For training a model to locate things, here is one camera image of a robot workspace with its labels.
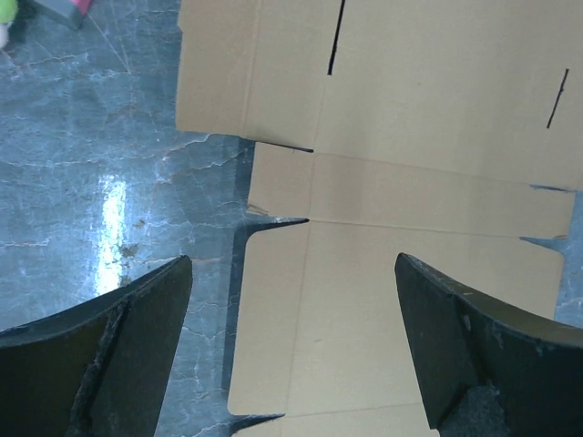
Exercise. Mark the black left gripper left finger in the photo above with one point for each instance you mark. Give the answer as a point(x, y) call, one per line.
point(100, 368)

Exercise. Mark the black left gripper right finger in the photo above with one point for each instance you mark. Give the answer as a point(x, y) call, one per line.
point(485, 367)

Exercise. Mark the brown cardboard box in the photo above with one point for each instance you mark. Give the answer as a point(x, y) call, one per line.
point(422, 148)

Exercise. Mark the pink black highlighter marker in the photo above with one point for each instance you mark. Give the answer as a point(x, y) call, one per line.
point(67, 12)

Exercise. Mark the colourful flower plush toy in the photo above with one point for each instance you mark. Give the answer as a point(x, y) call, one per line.
point(8, 12)

